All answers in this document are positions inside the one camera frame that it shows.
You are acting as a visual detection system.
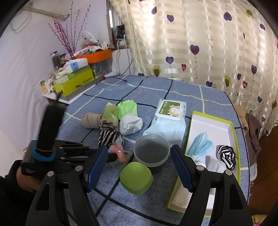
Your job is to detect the green plastic lid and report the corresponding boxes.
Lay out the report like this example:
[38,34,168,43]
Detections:
[120,162,154,195]

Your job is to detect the heart pattern curtain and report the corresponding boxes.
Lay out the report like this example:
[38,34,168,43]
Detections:
[111,1,277,135]

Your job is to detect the lime green box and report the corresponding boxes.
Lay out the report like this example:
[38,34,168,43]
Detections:
[54,69,94,96]

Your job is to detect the blue plaid bed sheet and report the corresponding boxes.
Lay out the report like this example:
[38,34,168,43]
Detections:
[58,76,250,225]

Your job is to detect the black cable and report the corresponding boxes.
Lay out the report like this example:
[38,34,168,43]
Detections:
[95,59,133,86]

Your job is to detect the wet wipes pack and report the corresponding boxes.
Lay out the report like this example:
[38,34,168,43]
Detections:
[143,99,187,146]

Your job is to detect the pink packaged item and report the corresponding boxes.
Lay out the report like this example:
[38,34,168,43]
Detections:
[108,142,132,163]

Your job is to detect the white balled sock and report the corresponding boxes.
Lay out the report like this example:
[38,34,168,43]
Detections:
[119,113,143,136]

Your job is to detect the bright green folded cloth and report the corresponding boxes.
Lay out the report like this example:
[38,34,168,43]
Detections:
[118,100,138,120]

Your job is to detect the white tissue pack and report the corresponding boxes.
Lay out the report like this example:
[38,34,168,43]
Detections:
[58,58,88,77]

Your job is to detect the light blue cloth in box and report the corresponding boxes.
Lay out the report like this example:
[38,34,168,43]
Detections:
[205,156,227,173]

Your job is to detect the olive green cloth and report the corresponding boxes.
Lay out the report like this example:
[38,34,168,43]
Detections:
[100,103,119,130]

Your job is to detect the blue face mask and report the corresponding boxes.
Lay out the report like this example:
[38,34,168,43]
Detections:
[186,132,214,161]

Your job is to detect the green white cardboard box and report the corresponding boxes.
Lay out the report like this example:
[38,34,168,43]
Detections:
[167,111,240,213]

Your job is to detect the brown clothes pile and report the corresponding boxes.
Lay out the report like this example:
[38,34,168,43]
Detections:
[235,106,261,166]

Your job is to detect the clear round plastic container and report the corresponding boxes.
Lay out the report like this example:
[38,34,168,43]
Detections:
[133,134,170,168]

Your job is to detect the left hand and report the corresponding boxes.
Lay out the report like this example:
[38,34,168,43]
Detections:
[16,167,41,192]

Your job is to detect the wooden wardrobe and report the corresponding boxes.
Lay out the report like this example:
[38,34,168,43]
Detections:
[249,127,278,215]

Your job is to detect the pink dried flower branches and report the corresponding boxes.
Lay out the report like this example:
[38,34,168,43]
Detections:
[48,1,91,59]

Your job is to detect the striped sock in box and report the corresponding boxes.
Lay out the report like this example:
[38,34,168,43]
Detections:
[216,145,237,171]

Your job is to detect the orange storage bin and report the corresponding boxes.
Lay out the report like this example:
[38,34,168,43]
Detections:
[76,49,112,64]

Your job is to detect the beige sock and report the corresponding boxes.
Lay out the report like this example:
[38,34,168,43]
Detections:
[81,112,102,129]

